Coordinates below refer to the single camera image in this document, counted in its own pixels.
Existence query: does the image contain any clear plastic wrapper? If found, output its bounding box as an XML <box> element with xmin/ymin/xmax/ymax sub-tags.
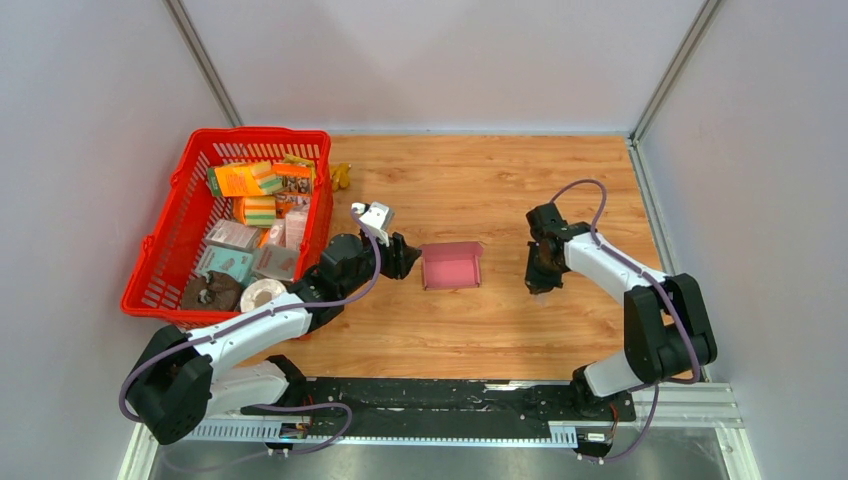
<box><xmin>533</xmin><ymin>292</ymin><xmax>552</xmax><ymax>308</ymax></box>

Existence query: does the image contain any teal snack packet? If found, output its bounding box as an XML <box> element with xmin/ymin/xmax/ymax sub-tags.
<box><xmin>193</xmin><ymin>245</ymin><xmax>254</xmax><ymax>285</ymax></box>

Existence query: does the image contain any orange green sponge pack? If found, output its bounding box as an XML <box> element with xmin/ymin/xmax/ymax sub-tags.
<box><xmin>206</xmin><ymin>161</ymin><xmax>283</xmax><ymax>197</ymax></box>

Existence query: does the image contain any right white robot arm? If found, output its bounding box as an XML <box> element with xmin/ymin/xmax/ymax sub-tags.
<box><xmin>525</xmin><ymin>202</ymin><xmax>718</xmax><ymax>419</ymax></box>

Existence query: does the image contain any yellow banana toy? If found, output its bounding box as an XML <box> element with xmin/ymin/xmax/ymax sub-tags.
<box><xmin>330</xmin><ymin>163</ymin><xmax>351</xmax><ymax>192</ymax></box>

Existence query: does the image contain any red plastic basket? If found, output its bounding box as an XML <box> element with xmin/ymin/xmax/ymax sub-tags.
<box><xmin>120</xmin><ymin>126</ymin><xmax>334</xmax><ymax>329</ymax></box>

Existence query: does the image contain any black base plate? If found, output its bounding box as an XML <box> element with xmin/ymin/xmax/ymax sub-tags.
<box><xmin>239</xmin><ymin>376</ymin><xmax>637</xmax><ymax>440</ymax></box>

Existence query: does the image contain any brown crumpled packet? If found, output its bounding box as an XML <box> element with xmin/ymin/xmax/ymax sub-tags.
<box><xmin>180</xmin><ymin>271</ymin><xmax>244</xmax><ymax>312</ymax></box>

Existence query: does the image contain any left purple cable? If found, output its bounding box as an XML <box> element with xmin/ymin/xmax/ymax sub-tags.
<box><xmin>119</xmin><ymin>206</ymin><xmax>384</xmax><ymax>458</ymax></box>

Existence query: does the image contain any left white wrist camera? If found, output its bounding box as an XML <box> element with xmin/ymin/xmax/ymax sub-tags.
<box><xmin>351</xmin><ymin>202</ymin><xmax>395</xmax><ymax>246</ymax></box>

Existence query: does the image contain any white tape roll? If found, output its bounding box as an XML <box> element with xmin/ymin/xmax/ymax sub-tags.
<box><xmin>239</xmin><ymin>278</ymin><xmax>286</xmax><ymax>312</ymax></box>

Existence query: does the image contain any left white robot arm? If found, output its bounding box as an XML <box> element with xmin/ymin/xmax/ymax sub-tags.
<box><xmin>119</xmin><ymin>231</ymin><xmax>422</xmax><ymax>445</ymax></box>

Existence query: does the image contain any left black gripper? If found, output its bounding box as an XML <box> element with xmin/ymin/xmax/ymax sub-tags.
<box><xmin>339</xmin><ymin>229</ymin><xmax>422</xmax><ymax>298</ymax></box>

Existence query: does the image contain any aluminium frame rail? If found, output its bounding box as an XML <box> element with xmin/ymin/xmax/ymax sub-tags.
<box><xmin>135</xmin><ymin>373</ymin><xmax>745</xmax><ymax>446</ymax></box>

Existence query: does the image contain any pink paper box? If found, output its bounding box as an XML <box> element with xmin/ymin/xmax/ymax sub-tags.
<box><xmin>421</xmin><ymin>242</ymin><xmax>483</xmax><ymax>290</ymax></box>

